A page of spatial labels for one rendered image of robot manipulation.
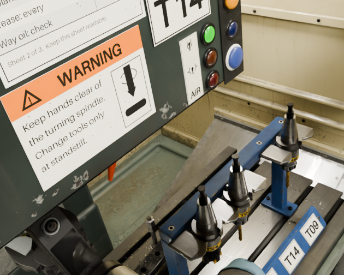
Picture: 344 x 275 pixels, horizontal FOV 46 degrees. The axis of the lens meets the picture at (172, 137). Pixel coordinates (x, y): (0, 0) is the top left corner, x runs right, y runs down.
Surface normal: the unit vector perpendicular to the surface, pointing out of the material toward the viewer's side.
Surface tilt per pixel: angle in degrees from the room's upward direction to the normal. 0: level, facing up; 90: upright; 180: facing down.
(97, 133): 90
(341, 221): 0
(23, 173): 90
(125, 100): 90
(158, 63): 90
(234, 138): 24
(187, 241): 0
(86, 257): 61
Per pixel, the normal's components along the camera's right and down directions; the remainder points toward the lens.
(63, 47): 0.73, 0.32
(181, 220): -0.14, -0.79
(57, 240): 0.59, -0.12
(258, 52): -0.67, 0.52
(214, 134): -0.41, -0.51
